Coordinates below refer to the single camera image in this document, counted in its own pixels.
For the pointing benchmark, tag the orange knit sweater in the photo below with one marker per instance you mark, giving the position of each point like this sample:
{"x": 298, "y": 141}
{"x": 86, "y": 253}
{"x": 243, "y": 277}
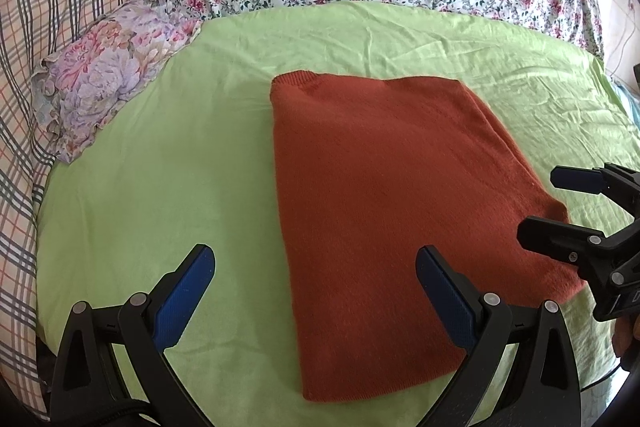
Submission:
{"x": 380, "y": 207}

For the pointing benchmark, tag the purple floral pillow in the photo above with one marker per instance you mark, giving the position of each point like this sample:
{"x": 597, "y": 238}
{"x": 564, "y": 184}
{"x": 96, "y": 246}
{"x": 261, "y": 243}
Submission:
{"x": 110, "y": 67}

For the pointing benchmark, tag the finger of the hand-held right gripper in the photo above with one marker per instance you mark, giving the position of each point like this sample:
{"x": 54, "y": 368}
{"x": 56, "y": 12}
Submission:
{"x": 575, "y": 179}
{"x": 555, "y": 237}

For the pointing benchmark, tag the light green bed sheet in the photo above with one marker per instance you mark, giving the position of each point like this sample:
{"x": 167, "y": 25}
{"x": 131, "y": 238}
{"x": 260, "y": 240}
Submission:
{"x": 175, "y": 157}

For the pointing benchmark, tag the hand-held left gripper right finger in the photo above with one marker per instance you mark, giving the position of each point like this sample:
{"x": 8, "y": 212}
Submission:
{"x": 445, "y": 292}

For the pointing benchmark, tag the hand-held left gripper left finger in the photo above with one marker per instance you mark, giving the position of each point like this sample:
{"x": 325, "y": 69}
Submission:
{"x": 185, "y": 292}

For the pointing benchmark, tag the plaid blanket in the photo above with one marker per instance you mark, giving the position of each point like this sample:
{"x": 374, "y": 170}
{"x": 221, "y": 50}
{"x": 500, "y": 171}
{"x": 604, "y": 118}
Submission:
{"x": 30, "y": 57}

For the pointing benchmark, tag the person's right hand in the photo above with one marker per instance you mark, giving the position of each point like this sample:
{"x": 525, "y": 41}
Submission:
{"x": 624, "y": 337}

